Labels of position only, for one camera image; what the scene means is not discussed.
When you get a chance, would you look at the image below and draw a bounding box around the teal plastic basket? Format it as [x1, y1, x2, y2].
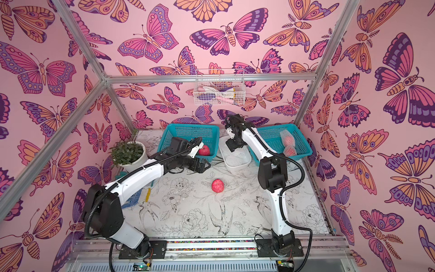
[157, 124, 220, 163]
[257, 124, 313, 160]

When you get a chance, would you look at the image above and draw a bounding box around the blue dotted work glove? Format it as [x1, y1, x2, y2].
[122, 190, 142, 210]

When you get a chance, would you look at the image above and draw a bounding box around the left teal plastic basket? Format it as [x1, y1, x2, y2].
[157, 124, 220, 163]

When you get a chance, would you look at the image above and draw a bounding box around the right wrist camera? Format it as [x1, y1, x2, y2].
[226, 126, 235, 139]

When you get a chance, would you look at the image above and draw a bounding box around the right teal plastic basket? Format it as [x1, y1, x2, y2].
[257, 124, 313, 160]

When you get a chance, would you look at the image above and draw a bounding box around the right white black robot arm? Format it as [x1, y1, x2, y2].
[225, 114, 313, 272]

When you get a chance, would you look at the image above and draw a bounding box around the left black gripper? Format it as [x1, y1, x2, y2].
[176, 152, 212, 174]

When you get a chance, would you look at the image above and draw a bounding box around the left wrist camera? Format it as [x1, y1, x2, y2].
[188, 142, 204, 158]

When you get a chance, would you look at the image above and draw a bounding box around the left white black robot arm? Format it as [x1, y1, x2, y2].
[81, 137, 211, 258]

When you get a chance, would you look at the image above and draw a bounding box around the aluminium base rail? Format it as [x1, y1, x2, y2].
[63, 235, 359, 272]

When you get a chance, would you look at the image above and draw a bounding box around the white wire wall basket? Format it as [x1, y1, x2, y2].
[192, 68, 246, 107]

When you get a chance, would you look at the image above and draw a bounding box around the potted green plant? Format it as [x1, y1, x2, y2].
[110, 130, 148, 173]

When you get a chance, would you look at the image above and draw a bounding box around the white plastic tray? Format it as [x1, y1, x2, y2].
[219, 136, 252, 174]

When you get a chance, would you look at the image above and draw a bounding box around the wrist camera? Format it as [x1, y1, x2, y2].
[188, 142, 204, 158]
[226, 126, 235, 139]

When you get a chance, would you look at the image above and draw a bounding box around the netted apple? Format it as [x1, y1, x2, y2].
[280, 130, 296, 147]
[198, 145, 211, 156]
[211, 179, 225, 193]
[283, 145, 297, 157]

